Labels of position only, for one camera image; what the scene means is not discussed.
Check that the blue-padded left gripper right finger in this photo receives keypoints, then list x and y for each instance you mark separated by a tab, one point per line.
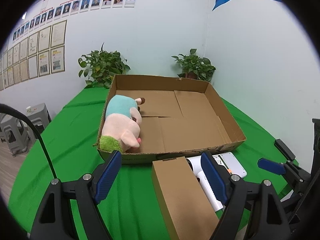
217	176

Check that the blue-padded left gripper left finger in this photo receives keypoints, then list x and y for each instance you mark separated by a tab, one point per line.
104	176

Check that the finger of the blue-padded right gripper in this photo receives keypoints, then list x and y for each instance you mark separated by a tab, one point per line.
271	166

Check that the white hair dryer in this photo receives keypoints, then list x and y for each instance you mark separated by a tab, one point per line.
195	164

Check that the green and white medicine box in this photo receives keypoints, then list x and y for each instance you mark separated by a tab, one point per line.
220	161

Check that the white flat box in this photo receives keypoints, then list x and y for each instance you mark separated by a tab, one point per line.
233	164

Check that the black clip on table edge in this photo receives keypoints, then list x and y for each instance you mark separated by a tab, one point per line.
284	150

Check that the pink and teal plush toy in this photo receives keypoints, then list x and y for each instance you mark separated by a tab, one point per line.
121	128

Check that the large open cardboard tray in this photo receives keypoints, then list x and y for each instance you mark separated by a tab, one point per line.
180	117

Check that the left potted green plant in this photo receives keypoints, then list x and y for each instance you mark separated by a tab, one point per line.
99	67

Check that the potted green plant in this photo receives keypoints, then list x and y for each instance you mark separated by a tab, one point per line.
99	67
194	67

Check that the right potted green plant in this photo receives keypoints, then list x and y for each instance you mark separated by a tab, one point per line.
194	67

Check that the row of portrait photos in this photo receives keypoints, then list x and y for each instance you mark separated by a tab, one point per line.
71	7

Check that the framed certificates on wall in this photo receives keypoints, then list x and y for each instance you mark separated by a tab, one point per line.
40	54

